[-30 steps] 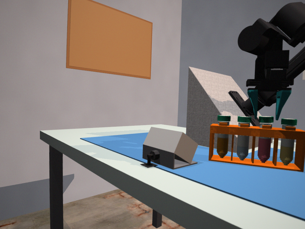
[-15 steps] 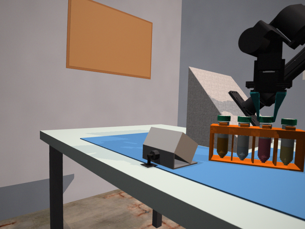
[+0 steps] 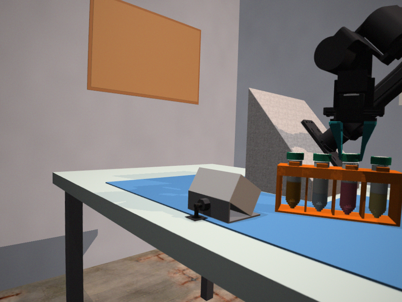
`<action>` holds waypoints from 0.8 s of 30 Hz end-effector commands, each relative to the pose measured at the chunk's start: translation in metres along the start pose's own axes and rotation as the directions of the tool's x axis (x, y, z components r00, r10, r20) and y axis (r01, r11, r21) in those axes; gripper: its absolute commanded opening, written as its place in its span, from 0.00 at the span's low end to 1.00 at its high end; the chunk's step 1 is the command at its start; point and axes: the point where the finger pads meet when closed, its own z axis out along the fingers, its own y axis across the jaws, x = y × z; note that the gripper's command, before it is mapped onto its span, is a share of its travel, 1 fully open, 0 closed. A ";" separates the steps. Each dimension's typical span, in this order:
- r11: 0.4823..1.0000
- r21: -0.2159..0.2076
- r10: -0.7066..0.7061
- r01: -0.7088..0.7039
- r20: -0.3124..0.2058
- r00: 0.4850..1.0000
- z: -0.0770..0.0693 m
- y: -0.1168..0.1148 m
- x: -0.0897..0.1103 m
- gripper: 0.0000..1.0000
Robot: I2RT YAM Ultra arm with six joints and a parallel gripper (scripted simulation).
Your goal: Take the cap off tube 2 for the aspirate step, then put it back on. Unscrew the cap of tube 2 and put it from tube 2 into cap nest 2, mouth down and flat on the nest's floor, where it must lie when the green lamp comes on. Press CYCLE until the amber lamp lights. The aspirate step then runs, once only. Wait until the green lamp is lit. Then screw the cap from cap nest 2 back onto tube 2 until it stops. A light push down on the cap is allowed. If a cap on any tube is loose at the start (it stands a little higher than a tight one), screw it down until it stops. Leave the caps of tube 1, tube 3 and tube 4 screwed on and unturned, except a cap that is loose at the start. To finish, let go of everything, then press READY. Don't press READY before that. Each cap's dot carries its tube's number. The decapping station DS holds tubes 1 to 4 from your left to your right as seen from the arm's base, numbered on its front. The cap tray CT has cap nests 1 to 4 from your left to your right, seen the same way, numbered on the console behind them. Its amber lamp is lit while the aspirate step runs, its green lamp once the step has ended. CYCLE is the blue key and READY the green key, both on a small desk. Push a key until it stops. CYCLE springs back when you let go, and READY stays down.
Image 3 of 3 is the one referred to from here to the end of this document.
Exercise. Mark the green screw cap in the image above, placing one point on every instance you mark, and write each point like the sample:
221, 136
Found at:
322, 157
381, 160
350, 157
295, 155

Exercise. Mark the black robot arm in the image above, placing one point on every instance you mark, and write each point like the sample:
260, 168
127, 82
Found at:
348, 55

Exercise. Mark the blue bench mat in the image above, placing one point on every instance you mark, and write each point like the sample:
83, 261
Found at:
369, 251

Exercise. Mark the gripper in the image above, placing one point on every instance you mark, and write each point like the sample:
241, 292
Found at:
360, 115

